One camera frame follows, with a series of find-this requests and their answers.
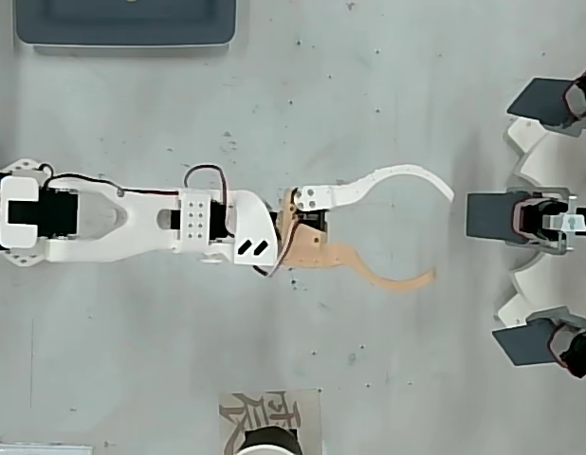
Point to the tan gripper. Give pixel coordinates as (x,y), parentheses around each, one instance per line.
(311,237)

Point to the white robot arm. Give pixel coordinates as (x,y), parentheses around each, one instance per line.
(132,227)

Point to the printed paper mat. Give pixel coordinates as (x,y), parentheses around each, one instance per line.
(236,412)

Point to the grey dispenser flap plate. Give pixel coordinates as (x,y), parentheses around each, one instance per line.
(539,102)
(489,217)
(523,345)

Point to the black silver pump unit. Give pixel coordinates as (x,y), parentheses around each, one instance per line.
(575,348)
(544,220)
(580,102)

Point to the grey plastic tray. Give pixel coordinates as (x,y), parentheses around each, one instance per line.
(127,23)

